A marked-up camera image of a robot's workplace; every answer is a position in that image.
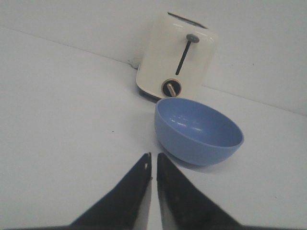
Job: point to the blue bowl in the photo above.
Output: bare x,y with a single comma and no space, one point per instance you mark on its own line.
195,133

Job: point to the cream two-slot toaster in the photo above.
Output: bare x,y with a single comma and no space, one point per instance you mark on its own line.
176,58

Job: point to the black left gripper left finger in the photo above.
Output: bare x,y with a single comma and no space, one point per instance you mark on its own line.
120,207

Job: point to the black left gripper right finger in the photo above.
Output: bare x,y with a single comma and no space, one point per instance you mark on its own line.
182,204

